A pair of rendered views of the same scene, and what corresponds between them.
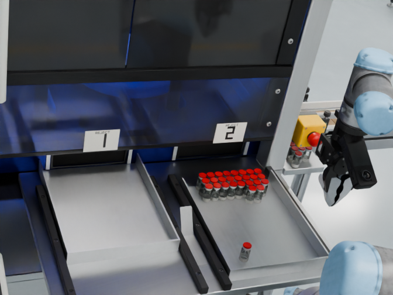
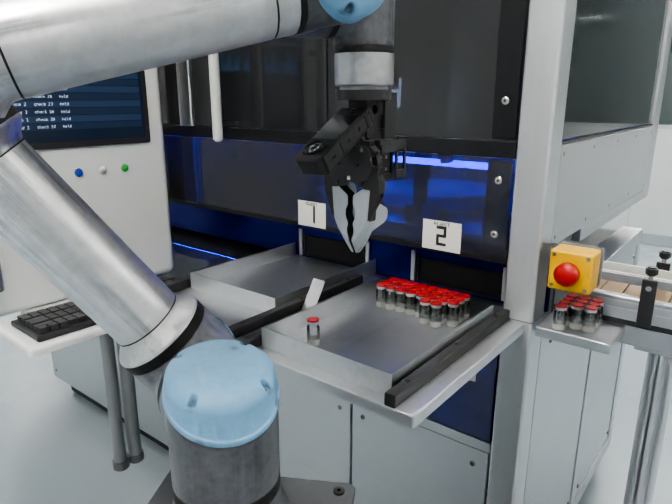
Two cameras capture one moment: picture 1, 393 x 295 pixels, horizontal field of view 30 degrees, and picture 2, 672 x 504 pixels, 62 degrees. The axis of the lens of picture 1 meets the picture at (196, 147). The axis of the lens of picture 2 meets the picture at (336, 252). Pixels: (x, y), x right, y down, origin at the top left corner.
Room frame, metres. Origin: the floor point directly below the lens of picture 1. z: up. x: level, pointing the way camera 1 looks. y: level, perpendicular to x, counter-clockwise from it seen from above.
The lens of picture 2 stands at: (0.96, -0.96, 1.29)
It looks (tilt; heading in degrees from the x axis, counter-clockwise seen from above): 16 degrees down; 65
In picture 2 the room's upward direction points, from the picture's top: straight up
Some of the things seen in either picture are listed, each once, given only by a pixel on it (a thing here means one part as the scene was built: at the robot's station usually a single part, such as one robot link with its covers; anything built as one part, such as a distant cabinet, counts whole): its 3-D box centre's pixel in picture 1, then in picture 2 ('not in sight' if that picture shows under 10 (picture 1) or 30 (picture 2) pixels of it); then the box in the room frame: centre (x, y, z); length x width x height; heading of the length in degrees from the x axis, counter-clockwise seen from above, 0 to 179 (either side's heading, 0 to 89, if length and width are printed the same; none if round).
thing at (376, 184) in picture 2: not in sight; (367, 186); (1.30, -0.33, 1.17); 0.05 x 0.02 x 0.09; 116
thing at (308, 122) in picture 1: (306, 129); (575, 267); (1.74, -0.29, 1.00); 0.08 x 0.07 x 0.07; 27
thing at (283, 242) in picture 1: (251, 220); (382, 325); (1.42, -0.17, 0.90); 0.34 x 0.26 x 0.04; 26
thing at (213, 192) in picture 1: (235, 190); (415, 303); (1.52, -0.12, 0.91); 0.18 x 0.02 x 0.05; 116
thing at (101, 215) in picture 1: (105, 203); (286, 273); (1.37, 0.19, 0.90); 0.34 x 0.26 x 0.04; 27
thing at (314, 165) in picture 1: (293, 156); (582, 327); (1.78, -0.28, 0.87); 0.14 x 0.13 x 0.02; 27
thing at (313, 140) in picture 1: (314, 139); (567, 273); (1.70, -0.31, 1.00); 0.04 x 0.04 x 0.04; 27
